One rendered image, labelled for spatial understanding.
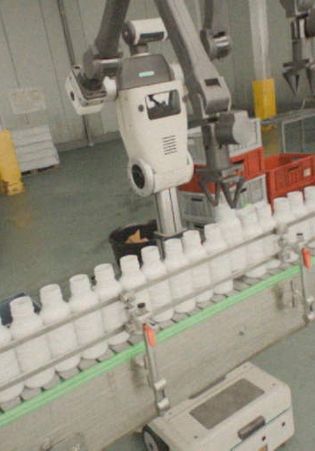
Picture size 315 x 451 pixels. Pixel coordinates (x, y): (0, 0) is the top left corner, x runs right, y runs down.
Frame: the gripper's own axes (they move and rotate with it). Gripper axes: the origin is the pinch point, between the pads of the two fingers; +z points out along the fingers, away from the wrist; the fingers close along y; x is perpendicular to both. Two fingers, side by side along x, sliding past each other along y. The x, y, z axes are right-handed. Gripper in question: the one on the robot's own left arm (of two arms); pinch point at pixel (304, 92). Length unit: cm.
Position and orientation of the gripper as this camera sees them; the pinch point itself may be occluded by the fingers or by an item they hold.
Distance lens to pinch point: 151.7
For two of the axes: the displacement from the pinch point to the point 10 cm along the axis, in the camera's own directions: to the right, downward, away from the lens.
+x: -8.2, 2.9, -4.9
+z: 1.7, 9.4, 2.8
